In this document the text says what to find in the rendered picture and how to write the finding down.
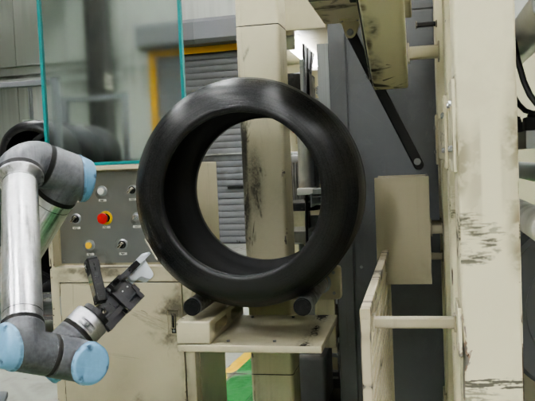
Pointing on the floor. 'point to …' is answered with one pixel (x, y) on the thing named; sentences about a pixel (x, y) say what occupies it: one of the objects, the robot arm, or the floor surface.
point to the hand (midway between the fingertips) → (143, 254)
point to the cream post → (267, 182)
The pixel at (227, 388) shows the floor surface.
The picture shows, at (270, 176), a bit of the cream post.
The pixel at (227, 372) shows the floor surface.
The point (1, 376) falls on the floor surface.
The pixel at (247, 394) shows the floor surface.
